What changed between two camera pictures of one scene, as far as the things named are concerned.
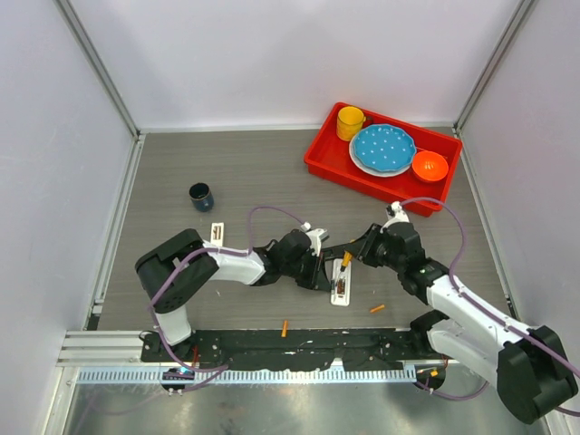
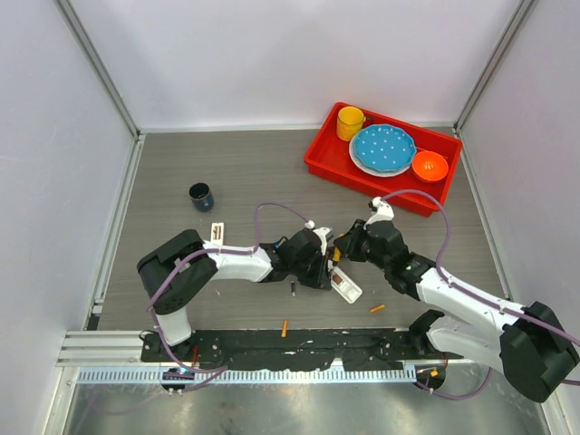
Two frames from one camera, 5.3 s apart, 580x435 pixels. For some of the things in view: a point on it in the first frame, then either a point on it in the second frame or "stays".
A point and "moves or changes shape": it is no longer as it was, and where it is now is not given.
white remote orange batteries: x=217 y=236 stays
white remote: x=340 y=294 moves or changes shape
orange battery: x=377 y=308 stays
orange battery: x=285 y=328 stays
